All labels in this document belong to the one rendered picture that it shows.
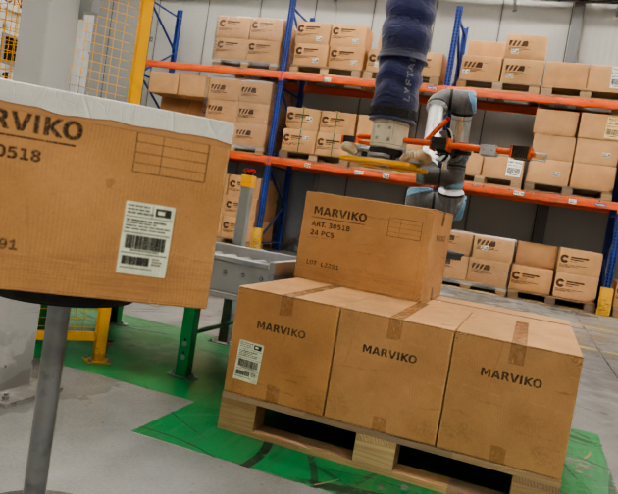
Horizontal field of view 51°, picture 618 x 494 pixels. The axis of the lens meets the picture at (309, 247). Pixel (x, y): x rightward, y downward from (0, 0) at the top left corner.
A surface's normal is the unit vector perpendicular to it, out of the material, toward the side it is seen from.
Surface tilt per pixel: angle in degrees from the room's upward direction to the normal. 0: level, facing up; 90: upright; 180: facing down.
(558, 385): 90
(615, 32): 90
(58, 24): 90
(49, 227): 90
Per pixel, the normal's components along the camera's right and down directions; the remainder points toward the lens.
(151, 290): 0.31, 0.11
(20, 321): 0.93, 0.17
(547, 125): -0.35, 0.01
